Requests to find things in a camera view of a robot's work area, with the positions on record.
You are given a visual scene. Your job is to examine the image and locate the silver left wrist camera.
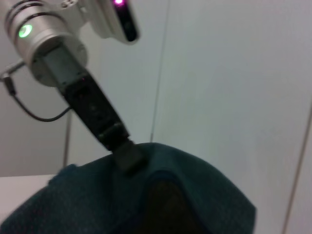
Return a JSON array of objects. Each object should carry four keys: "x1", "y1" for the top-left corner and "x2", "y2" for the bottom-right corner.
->
[{"x1": 92, "y1": 0, "x2": 140, "y2": 42}]

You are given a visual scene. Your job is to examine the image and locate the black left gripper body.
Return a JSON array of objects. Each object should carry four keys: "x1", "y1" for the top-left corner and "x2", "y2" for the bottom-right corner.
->
[{"x1": 42, "y1": 45, "x2": 131, "y2": 151}]

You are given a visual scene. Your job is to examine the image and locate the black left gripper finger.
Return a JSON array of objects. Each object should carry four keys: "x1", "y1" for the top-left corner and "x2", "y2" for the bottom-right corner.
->
[{"x1": 113, "y1": 139, "x2": 148, "y2": 176}]

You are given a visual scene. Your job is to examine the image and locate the dark blue fabric lunch bag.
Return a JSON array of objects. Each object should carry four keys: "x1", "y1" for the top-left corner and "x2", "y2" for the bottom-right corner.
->
[{"x1": 0, "y1": 142, "x2": 258, "y2": 234}]

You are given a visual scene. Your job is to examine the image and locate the left arm cable with plug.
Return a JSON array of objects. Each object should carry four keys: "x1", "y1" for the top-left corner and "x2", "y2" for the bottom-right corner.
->
[{"x1": 0, "y1": 62, "x2": 73, "y2": 122}]

